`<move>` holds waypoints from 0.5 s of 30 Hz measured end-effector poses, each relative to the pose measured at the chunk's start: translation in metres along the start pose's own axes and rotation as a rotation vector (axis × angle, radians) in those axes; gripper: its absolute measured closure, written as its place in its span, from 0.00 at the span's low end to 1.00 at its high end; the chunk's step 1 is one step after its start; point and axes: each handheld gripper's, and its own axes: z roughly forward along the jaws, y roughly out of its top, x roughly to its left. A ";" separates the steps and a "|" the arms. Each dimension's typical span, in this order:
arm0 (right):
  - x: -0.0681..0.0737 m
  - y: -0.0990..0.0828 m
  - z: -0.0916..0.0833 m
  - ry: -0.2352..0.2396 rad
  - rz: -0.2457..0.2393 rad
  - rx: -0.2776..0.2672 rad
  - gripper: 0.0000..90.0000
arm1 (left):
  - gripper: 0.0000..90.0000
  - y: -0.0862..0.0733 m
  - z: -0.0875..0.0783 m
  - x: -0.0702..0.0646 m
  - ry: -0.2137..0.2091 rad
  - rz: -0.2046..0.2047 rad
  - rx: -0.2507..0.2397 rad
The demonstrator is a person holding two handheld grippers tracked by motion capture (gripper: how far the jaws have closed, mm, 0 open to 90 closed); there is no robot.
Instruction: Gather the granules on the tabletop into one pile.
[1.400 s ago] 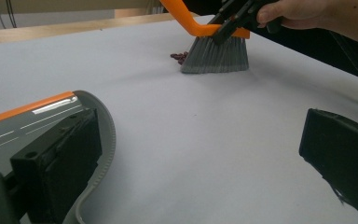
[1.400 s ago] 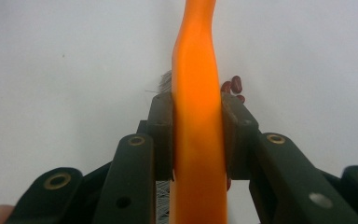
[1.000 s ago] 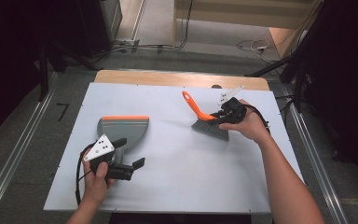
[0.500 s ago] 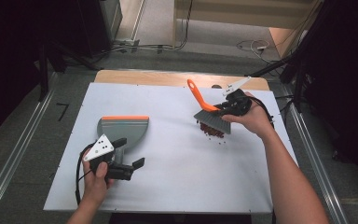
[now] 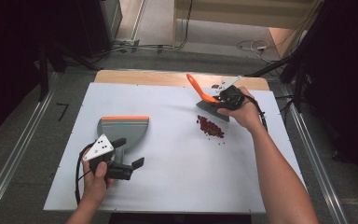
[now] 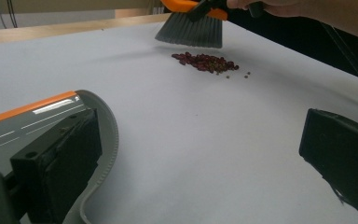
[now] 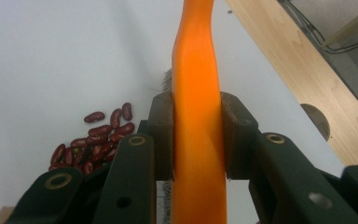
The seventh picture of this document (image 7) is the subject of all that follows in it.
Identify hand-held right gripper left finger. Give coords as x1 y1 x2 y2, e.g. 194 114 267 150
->
138 91 175 182

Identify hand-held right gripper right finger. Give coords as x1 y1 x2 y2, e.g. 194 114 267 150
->
219 91 260 181

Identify orange-handled grey brush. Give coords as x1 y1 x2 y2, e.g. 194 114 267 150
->
155 0 228 224

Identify pile of red kidney beans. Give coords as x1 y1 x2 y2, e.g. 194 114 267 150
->
48 102 137 175

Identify beige wooden furniture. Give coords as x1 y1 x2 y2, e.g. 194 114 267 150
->
321 2 358 49

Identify black floor cables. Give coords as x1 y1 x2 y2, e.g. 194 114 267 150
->
278 0 358 55

